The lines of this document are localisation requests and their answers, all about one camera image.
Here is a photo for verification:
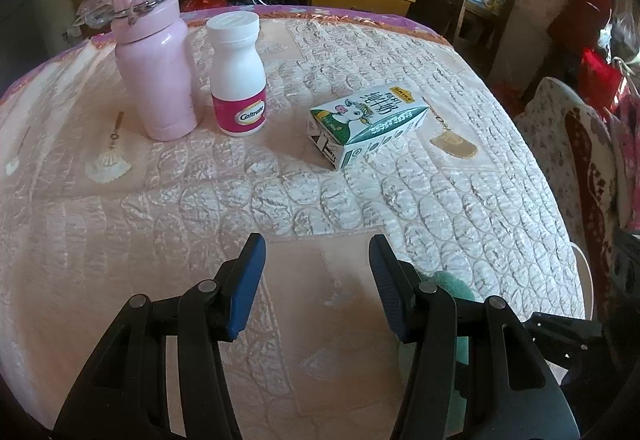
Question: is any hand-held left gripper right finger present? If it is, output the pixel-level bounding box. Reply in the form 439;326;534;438
368;234;581;440

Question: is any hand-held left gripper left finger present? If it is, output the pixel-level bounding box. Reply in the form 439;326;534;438
52;233;267;440

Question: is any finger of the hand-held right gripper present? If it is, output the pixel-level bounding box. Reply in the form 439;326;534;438
525;312;608;373

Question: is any white plastic bucket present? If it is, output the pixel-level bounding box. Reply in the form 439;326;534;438
570;240;597;321

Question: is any green white milk carton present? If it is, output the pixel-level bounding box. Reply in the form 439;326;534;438
308;83;431;171

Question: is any pink printed pajama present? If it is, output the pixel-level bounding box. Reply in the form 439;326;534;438
607;112;640;226

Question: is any floral red covered sofa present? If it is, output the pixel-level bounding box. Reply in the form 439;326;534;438
512;77;640;321

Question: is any white pill bottle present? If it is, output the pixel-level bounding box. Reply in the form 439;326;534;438
206;11;267;137

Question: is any pink water bottle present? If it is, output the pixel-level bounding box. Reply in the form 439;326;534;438
110;0;198;142

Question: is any red gift bag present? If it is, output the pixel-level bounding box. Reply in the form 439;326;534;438
577;47;626;106

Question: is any crumpled clear plastic bag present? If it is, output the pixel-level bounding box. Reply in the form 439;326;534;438
75;0;118;28

